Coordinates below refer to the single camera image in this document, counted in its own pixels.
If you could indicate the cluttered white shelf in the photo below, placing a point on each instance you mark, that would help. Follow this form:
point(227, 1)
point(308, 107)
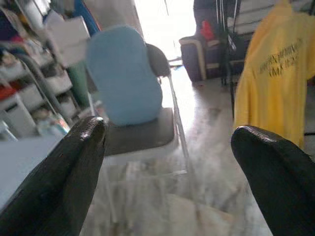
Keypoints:
point(27, 93)

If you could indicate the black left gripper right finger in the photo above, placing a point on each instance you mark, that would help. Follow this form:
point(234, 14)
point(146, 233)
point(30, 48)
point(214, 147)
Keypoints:
point(283, 184)

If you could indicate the grey folding chair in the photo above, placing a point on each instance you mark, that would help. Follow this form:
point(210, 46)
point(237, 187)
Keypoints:
point(142, 135)

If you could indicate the purple armchair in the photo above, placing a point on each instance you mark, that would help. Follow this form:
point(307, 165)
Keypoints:
point(194, 59)

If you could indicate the red cloth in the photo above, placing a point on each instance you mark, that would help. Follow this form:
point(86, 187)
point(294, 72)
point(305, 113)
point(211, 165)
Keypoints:
point(206, 30)

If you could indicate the light blue cushion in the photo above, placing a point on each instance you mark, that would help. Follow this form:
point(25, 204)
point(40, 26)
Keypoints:
point(123, 73)

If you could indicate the black drying rack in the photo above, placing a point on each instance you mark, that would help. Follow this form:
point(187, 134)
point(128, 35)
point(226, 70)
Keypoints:
point(232, 93)

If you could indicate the yellow printed t-shirt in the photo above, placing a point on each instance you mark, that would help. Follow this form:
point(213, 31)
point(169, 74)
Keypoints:
point(270, 98)

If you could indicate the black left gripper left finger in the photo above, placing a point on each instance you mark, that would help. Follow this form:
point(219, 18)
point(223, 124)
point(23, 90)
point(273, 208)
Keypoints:
point(54, 184)

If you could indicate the green rolled mat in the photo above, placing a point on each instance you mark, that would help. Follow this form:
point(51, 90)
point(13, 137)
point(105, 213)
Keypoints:
point(78, 83)

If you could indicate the white folded mattress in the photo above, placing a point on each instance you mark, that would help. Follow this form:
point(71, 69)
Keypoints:
point(248, 17)

